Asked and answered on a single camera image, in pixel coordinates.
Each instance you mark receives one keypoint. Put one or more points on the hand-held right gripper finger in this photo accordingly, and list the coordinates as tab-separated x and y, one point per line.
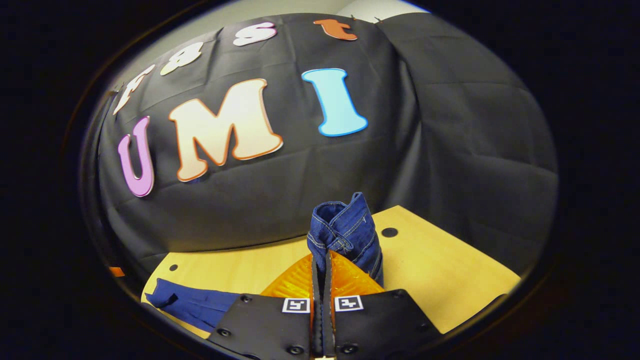
329	320
316	320

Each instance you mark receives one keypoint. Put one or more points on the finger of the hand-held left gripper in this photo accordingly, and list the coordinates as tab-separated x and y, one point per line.
117	271

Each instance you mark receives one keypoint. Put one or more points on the blue denim jeans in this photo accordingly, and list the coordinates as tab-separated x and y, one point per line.
350	225

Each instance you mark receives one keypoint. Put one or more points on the black backdrop cloth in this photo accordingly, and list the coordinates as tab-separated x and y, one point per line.
300	190

